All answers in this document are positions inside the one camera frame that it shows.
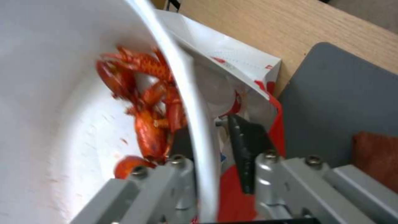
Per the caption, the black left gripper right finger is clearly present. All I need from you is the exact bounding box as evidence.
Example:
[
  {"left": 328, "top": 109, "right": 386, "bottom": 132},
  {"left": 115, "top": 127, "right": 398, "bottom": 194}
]
[{"left": 226, "top": 114, "right": 398, "bottom": 224}]

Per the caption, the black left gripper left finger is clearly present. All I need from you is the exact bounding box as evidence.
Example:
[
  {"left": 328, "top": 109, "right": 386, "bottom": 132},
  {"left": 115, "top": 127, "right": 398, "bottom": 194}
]
[{"left": 70, "top": 127, "right": 200, "bottom": 224}]

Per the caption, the white round takeout container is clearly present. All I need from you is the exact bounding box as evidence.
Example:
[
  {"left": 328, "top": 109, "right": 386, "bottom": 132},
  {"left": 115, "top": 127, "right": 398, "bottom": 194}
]
[{"left": 0, "top": 0, "right": 218, "bottom": 224}]

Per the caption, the white red-printed takeout bag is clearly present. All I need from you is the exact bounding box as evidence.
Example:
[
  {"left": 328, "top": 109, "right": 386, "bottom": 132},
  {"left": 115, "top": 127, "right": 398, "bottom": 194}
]
[{"left": 152, "top": 9, "right": 287, "bottom": 222}]

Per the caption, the red-brown towel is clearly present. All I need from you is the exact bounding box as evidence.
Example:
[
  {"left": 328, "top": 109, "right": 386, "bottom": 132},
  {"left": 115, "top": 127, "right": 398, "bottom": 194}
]
[{"left": 351, "top": 131, "right": 398, "bottom": 187}]

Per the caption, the small red crayfish piece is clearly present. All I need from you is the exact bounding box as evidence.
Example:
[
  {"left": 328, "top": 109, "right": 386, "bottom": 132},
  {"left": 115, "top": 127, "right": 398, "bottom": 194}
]
[{"left": 114, "top": 155, "right": 158, "bottom": 180}]

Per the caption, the red curled crayfish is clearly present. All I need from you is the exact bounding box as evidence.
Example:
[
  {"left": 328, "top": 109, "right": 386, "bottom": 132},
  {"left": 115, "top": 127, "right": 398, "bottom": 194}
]
[{"left": 124, "top": 82, "right": 189, "bottom": 162}]

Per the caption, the grey flat mat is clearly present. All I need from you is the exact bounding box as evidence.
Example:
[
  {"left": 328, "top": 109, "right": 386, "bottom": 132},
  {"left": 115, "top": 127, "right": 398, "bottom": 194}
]
[{"left": 275, "top": 42, "right": 398, "bottom": 188}]

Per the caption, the red crayfish with large claws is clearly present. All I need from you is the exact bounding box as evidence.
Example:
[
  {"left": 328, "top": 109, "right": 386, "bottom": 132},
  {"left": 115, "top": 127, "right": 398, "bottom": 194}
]
[{"left": 95, "top": 46, "right": 175, "bottom": 101}]

